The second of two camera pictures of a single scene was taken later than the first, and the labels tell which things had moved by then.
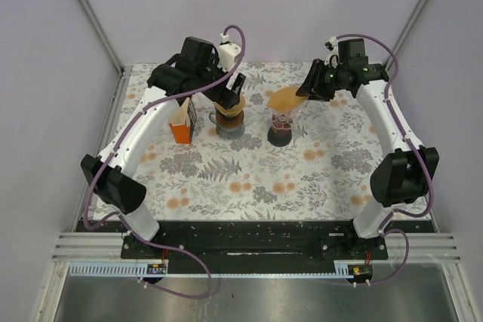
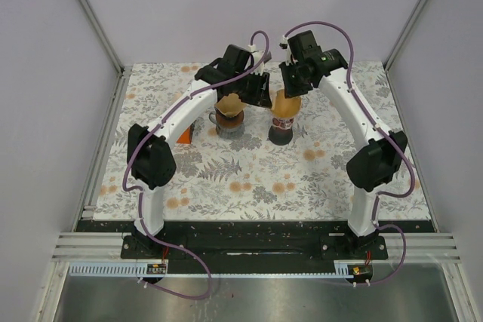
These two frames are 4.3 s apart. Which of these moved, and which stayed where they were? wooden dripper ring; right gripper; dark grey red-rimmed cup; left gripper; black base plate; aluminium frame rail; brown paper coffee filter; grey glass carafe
Moved: right gripper; left gripper
Stayed: wooden dripper ring; brown paper coffee filter; black base plate; dark grey red-rimmed cup; aluminium frame rail; grey glass carafe
